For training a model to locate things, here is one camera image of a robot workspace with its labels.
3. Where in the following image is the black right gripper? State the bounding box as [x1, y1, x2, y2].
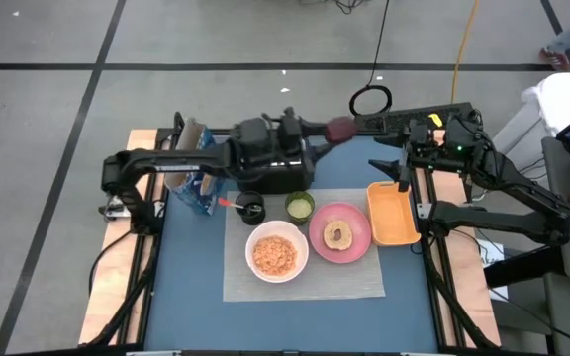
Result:
[367, 114, 467, 194]

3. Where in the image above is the white bowl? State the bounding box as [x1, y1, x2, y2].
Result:
[243, 220, 311, 285]

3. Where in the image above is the orange cereal flakes heap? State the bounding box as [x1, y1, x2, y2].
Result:
[252, 235, 300, 277]

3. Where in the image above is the black metal beam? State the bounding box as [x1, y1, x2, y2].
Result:
[482, 244, 566, 289]

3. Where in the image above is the black table frame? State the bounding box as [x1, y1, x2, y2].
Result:
[81, 126, 502, 356]

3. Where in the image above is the white paper sheet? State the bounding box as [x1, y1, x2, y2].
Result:
[475, 239, 510, 302]

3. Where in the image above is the toasted bagel half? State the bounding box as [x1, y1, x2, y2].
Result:
[322, 219, 354, 251]

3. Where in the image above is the orange plastic tray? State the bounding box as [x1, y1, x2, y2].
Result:
[365, 180, 423, 247]

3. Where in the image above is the black floor cable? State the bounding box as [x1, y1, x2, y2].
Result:
[347, 0, 394, 118]

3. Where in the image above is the green cup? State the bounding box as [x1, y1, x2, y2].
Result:
[284, 190, 317, 226]

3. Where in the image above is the black cup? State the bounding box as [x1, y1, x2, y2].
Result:
[234, 190, 267, 227]

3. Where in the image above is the red plum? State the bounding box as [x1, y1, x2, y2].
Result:
[325, 116, 360, 145]

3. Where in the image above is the spoon with red handle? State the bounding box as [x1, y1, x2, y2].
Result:
[217, 197, 263, 213]

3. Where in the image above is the blue frosted flakes cereal box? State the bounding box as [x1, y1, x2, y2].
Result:
[162, 117, 227, 218]

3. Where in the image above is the black computer case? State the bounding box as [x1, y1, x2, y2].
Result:
[351, 101, 490, 167]

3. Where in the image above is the yellow floor cable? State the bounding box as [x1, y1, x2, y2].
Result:
[450, 0, 480, 105]

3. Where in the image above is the wooden table side board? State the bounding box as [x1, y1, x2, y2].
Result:
[77, 129, 172, 346]
[411, 129, 503, 347]

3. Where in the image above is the black and silver toaster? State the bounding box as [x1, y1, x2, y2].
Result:
[233, 140, 316, 196]

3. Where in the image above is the pink plate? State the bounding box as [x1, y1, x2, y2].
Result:
[308, 201, 374, 265]

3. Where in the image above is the beige woven placemat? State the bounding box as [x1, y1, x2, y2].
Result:
[222, 186, 387, 303]

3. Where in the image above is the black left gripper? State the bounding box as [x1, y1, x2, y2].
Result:
[264, 106, 339, 169]

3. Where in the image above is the white trash bin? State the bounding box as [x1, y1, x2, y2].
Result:
[482, 71, 570, 192]

